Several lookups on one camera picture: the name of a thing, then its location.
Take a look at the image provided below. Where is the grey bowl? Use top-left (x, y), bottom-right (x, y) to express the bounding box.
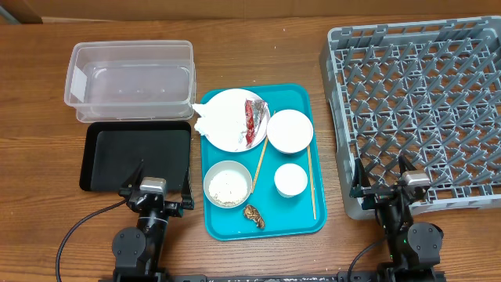
top-left (204, 161), bottom-right (253, 208)

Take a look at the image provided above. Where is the teal serving tray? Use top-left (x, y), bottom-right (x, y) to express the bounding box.
top-left (199, 82), bottom-right (328, 242)

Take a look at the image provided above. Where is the grey dish rack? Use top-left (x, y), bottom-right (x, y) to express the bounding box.
top-left (319, 16), bottom-right (500, 219)

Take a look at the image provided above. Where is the white rice pile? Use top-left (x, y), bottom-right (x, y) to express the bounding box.
top-left (208, 170), bottom-right (248, 206)

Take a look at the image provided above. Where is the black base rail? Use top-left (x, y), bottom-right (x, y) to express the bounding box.
top-left (97, 269), bottom-right (447, 282)

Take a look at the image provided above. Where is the red foil wrapper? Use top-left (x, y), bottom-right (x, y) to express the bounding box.
top-left (244, 99), bottom-right (268, 148)

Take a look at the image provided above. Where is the white bowl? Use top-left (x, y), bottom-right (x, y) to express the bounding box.
top-left (267, 109), bottom-right (314, 154)

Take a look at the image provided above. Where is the black tray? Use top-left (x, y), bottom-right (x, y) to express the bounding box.
top-left (79, 121), bottom-right (191, 193)

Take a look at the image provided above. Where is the left wooden chopstick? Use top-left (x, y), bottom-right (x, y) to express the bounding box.
top-left (250, 133), bottom-right (269, 194)

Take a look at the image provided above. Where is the right wooden chopstick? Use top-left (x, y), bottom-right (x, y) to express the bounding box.
top-left (307, 144), bottom-right (317, 220)

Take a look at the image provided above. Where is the brown food scrap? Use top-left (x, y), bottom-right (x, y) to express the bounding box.
top-left (243, 204), bottom-right (265, 230)

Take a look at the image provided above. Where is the white cup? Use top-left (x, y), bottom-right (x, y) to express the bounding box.
top-left (274, 163), bottom-right (308, 198)

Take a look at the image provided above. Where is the clear plastic bin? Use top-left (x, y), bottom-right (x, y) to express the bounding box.
top-left (64, 40), bottom-right (196, 123)

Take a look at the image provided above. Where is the white napkin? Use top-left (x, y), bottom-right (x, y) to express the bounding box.
top-left (193, 99), bottom-right (247, 144)

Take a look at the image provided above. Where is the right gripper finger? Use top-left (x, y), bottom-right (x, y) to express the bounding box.
top-left (398, 154), bottom-right (416, 172)
top-left (351, 158), bottom-right (371, 189)

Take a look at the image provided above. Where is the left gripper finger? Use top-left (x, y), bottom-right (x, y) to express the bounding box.
top-left (181, 168), bottom-right (193, 202)
top-left (121, 160), bottom-right (144, 190)

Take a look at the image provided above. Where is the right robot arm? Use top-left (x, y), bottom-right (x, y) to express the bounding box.
top-left (347, 155), bottom-right (446, 281)

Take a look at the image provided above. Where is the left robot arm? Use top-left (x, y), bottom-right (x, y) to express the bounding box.
top-left (112, 162), bottom-right (195, 281)

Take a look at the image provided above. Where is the wooden chopstick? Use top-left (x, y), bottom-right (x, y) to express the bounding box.
top-left (307, 144), bottom-right (317, 220)
top-left (250, 133), bottom-right (269, 194)

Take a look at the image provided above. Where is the white plate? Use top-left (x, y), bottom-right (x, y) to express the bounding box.
top-left (193, 89), bottom-right (271, 153)

